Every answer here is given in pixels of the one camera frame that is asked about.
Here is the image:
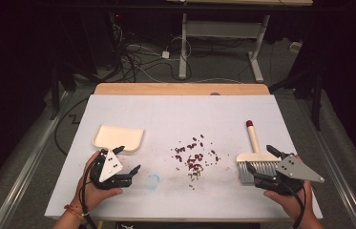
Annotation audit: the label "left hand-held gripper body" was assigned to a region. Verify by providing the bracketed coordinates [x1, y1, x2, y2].
[89, 148, 133, 191]

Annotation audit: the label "white desk frame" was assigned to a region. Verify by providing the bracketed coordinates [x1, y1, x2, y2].
[178, 12, 271, 84]

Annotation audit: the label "white box on floor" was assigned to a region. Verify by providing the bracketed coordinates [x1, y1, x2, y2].
[289, 41, 304, 54]

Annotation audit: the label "white table cover board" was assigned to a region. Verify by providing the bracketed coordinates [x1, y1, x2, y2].
[44, 94, 324, 221]

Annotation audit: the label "black stand leg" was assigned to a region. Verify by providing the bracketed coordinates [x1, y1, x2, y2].
[268, 68, 324, 132]
[49, 60, 61, 121]

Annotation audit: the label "person's left hand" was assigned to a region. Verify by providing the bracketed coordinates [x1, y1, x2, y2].
[73, 150, 124, 214]

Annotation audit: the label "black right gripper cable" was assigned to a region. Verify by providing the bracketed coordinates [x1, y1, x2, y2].
[280, 180, 307, 229]

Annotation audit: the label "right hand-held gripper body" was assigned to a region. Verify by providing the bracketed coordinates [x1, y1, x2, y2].
[254, 154, 325, 197]

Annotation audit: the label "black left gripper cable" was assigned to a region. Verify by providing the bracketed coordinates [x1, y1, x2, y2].
[79, 156, 98, 229]

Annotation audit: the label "person's right hand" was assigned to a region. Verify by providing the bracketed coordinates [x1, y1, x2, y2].
[263, 154, 314, 221]

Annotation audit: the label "red and gold bracelet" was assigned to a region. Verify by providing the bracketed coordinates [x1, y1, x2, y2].
[63, 203, 87, 220]

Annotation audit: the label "cream brush with red cap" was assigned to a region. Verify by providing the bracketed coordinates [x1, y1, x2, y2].
[236, 119, 283, 185]

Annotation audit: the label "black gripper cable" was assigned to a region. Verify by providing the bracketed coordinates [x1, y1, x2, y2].
[280, 180, 307, 229]
[79, 156, 98, 229]

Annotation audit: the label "black floor cable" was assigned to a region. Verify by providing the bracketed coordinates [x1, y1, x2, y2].
[53, 96, 90, 156]

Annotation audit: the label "cream dustpan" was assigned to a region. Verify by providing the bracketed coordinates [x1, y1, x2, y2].
[92, 124, 145, 153]

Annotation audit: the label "red beans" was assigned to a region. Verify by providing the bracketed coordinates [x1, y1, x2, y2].
[171, 134, 220, 192]

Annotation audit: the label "tangle of floor cables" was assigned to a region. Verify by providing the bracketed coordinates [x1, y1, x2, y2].
[107, 12, 194, 84]

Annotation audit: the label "wooden table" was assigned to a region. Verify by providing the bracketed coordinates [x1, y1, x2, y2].
[94, 82, 271, 96]

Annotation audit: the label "metal floor rail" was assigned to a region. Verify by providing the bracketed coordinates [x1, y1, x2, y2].
[0, 91, 73, 229]
[294, 96, 356, 229]

